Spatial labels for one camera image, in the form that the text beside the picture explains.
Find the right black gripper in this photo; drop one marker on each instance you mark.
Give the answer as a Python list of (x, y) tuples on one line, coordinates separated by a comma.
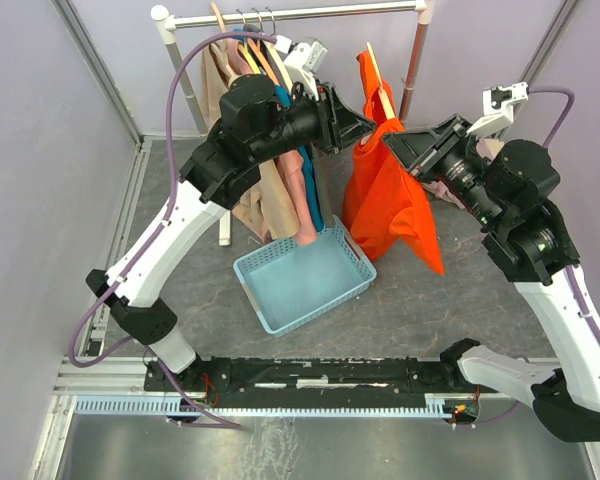
[(420, 152)]

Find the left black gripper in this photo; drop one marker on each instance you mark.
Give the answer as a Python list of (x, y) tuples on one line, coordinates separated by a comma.
[(340, 126)]

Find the beige plastic hanger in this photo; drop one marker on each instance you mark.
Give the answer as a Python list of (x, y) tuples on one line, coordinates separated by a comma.
[(383, 96)]

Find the orange t shirt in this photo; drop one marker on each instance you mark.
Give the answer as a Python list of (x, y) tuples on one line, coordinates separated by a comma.
[(382, 202)]

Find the white hanger of grey shirt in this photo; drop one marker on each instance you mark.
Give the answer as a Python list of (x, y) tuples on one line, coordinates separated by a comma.
[(274, 55)]

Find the dark grey t shirt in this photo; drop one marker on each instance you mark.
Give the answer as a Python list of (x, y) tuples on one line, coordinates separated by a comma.
[(320, 180)]

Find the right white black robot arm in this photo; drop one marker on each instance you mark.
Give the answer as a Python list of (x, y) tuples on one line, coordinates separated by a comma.
[(525, 236)]

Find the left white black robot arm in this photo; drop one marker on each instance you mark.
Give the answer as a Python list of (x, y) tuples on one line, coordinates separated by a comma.
[(254, 127)]

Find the pink t shirt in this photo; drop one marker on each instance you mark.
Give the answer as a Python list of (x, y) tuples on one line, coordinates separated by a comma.
[(300, 200)]

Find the blue t shirt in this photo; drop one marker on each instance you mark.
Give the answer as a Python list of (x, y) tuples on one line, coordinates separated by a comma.
[(310, 190)]

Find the beige t shirt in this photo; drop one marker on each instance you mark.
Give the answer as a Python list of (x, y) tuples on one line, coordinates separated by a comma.
[(266, 208)]

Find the yellow hanger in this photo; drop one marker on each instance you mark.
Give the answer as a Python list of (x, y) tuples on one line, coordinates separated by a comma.
[(244, 52)]

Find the beige hanger of beige shirt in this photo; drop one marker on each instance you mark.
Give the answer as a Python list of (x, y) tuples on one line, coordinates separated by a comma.
[(220, 20)]

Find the mauve clothes pile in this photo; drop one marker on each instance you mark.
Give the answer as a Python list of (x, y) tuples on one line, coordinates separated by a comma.
[(486, 149)]

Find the light blue plastic basket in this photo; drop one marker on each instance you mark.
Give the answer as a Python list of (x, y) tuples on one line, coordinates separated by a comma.
[(289, 285)]

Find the metal clothes rack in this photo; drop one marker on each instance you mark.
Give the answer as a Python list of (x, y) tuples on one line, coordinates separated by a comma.
[(168, 24)]

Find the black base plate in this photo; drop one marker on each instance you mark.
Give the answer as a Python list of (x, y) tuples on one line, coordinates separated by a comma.
[(323, 382)]

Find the light blue cable duct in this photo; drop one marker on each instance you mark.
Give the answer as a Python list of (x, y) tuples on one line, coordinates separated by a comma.
[(176, 407)]

